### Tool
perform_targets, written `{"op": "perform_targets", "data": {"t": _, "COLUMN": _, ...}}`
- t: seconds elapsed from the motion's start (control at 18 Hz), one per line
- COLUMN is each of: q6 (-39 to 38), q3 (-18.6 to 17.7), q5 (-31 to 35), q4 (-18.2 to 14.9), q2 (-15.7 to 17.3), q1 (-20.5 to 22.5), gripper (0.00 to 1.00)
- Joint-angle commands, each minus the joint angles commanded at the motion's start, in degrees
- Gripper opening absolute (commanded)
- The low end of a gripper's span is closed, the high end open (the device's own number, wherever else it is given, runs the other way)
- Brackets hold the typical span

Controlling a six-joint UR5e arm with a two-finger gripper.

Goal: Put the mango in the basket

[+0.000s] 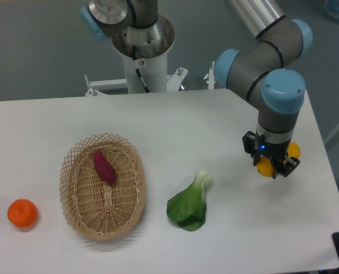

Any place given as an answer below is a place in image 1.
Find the purple sweet potato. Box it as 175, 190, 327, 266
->
93, 151, 117, 186

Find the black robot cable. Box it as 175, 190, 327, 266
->
131, 45, 151, 94

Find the orange tangerine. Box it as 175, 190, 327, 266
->
7, 199, 38, 228

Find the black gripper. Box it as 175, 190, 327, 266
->
242, 131, 300, 179

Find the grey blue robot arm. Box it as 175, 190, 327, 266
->
80, 1, 313, 178

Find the woven wicker basket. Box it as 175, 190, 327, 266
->
59, 133, 146, 240

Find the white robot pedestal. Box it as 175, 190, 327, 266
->
84, 15, 216, 97

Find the green bok choy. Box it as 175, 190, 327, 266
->
166, 170, 213, 232

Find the yellow mango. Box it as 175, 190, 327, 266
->
256, 142, 301, 178

